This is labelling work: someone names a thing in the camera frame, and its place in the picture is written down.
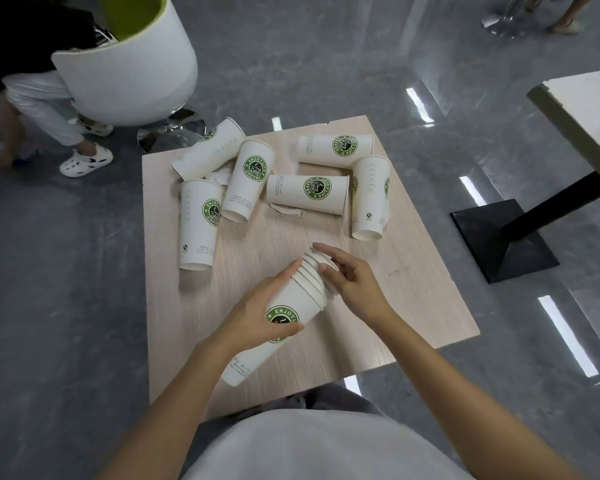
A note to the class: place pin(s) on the person's left hand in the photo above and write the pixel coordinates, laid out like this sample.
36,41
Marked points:
247,319

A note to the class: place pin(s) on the person's right hand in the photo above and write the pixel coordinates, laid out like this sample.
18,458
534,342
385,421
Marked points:
362,289

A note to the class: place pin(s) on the person's left thumb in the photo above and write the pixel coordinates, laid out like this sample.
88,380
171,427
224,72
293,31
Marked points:
289,332

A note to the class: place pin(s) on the person's right thumb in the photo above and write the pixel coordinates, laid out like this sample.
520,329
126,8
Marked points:
330,278

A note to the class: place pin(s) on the nested stack of paper cups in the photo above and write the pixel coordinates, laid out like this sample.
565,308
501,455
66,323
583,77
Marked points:
300,299

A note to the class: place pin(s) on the person's left forearm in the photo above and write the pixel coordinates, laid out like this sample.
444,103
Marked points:
180,404

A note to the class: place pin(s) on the person's right forearm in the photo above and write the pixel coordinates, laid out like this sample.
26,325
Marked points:
460,394

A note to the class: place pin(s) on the person's grey trousers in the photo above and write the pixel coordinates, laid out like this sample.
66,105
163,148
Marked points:
330,397

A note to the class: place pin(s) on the torn white paper scrap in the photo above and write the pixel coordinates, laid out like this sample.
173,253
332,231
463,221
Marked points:
286,210

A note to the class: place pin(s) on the person's white shirt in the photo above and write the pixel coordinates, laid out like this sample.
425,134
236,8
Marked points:
325,449

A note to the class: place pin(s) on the loose white paper cups group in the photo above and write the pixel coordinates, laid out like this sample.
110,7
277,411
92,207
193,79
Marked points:
245,179

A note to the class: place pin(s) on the crumpled white paper piece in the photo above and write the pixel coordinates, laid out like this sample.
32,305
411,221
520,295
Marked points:
220,177

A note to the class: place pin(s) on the chrome chair base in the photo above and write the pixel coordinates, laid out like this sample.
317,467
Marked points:
175,130

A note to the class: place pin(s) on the white and green tub chair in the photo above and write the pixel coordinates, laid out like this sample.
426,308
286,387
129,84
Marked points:
135,69

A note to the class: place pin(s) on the white side table top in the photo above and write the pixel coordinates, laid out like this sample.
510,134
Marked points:
587,114

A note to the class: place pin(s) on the chrome stool base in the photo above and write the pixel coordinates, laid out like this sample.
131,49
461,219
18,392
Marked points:
507,19

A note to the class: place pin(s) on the black table pedestal base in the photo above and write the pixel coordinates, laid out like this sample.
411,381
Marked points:
505,239

